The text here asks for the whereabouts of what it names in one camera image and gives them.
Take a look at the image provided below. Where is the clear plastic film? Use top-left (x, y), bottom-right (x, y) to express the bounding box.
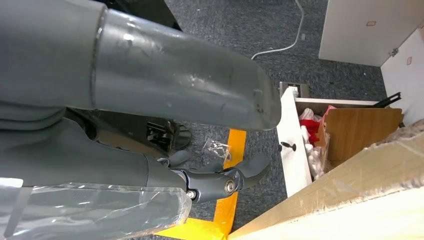
top-left (0, 178), bottom-right (193, 240)

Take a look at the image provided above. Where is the white plastic bag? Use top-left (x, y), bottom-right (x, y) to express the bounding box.
top-left (299, 107), bottom-right (329, 181)

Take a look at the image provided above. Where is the black drawer knob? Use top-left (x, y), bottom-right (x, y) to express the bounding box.
top-left (279, 141), bottom-right (297, 153)

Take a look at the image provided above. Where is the red plastic bag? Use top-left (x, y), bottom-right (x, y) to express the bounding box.
top-left (299, 105), bottom-right (337, 147)

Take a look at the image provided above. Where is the white cable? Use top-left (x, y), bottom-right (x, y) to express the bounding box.
top-left (250, 0), bottom-right (306, 61)

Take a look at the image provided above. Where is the small plastic bag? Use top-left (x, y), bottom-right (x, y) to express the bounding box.
top-left (202, 139), bottom-right (233, 162)

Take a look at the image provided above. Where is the yellow floor tape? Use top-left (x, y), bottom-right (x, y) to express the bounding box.
top-left (154, 129), bottom-right (248, 240)

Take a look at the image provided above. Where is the white cupboard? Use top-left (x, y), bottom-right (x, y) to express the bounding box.
top-left (318, 0), bottom-right (424, 68)

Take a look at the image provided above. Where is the black metal bracket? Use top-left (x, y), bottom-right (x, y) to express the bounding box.
top-left (373, 92), bottom-right (402, 109)

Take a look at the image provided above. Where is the white drawer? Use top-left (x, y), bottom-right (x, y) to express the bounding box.
top-left (275, 86), bottom-right (380, 199)

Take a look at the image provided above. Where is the grey floor socket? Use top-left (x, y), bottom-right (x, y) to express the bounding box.
top-left (279, 81), bottom-right (311, 99)

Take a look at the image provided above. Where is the brown wooden board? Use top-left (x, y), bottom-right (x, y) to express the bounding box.
top-left (316, 107), bottom-right (404, 163)

